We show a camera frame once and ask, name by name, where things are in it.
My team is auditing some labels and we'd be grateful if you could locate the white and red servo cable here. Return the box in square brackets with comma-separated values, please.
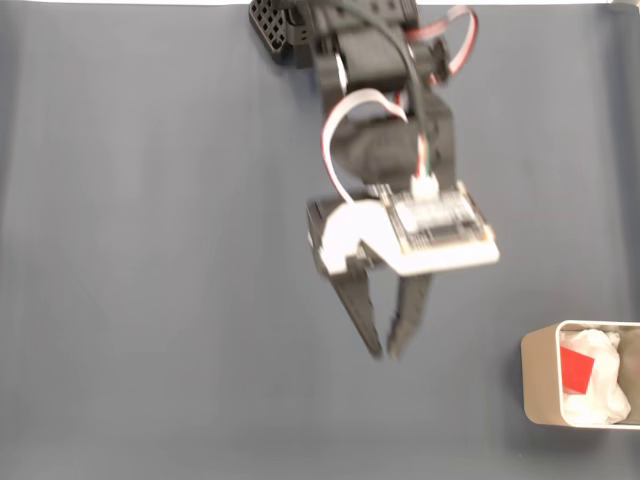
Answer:
[320, 88, 409, 205]

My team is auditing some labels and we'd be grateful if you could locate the red white black servo cable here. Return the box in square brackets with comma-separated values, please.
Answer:
[404, 5, 480, 76]

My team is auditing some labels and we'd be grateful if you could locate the white crumpled cloth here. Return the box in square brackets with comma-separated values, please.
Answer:
[558, 327, 632, 427]

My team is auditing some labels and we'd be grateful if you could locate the grey table mat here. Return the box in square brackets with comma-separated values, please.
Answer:
[0, 3, 640, 480]

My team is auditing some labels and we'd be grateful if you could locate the red cube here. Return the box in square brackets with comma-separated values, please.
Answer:
[559, 347, 596, 396]

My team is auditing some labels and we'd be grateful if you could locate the white rounded box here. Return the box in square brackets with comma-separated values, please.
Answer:
[519, 319, 640, 431]

